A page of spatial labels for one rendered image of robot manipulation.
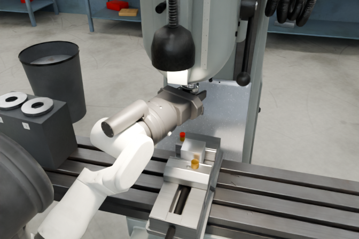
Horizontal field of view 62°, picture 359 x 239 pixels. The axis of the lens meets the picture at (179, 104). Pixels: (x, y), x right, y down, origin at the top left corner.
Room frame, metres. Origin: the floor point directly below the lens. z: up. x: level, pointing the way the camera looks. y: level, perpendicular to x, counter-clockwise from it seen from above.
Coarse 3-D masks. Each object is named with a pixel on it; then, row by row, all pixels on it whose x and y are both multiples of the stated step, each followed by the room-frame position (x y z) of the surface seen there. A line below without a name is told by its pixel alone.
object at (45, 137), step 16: (16, 96) 0.80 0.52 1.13; (32, 96) 0.82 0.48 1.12; (0, 112) 0.73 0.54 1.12; (16, 112) 0.73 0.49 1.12; (32, 112) 0.71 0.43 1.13; (48, 112) 0.73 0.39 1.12; (64, 112) 0.76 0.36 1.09; (0, 128) 0.73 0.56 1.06; (16, 128) 0.71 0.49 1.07; (32, 128) 0.68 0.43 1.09; (48, 128) 0.69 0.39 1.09; (64, 128) 0.75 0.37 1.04; (32, 144) 0.69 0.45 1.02; (48, 144) 0.67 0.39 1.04; (64, 144) 0.73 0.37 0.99; (48, 160) 0.68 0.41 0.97; (64, 160) 0.71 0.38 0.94
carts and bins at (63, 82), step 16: (32, 48) 2.40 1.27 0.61; (48, 48) 2.49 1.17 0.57; (64, 48) 2.51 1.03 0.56; (32, 64) 2.05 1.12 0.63; (48, 64) 2.06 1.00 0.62; (64, 64) 2.13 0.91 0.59; (80, 64) 2.33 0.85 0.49; (32, 80) 2.10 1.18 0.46; (48, 80) 2.07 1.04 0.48; (64, 80) 2.12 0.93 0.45; (80, 80) 2.27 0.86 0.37; (48, 96) 2.07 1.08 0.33; (64, 96) 2.11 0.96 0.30; (80, 96) 2.23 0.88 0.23; (80, 112) 2.20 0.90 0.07
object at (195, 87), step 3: (195, 84) 0.63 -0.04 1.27; (198, 84) 0.63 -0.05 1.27; (183, 87) 0.62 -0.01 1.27; (186, 87) 0.62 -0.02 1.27; (189, 87) 0.62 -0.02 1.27; (192, 87) 0.62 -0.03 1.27; (195, 87) 0.62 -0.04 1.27; (198, 87) 0.62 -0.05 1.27; (183, 90) 0.62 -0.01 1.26; (186, 90) 0.61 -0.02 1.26; (189, 90) 0.61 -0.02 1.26; (192, 90) 0.61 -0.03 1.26; (195, 90) 0.62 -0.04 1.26
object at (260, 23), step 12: (264, 0) 0.96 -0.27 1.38; (264, 24) 0.99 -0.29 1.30; (252, 36) 0.96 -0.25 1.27; (264, 36) 0.99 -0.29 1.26; (240, 48) 0.97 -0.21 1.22; (252, 48) 0.96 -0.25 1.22; (264, 48) 1.00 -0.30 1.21; (228, 60) 0.98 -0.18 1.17; (240, 60) 0.97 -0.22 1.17; (252, 60) 0.96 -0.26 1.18; (228, 72) 0.98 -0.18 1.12; (252, 72) 0.96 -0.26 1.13; (252, 84) 0.96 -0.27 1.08; (252, 96) 0.97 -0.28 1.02; (252, 108) 0.97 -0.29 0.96; (252, 120) 0.98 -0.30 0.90; (252, 132) 0.99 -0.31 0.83; (252, 144) 1.01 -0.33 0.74
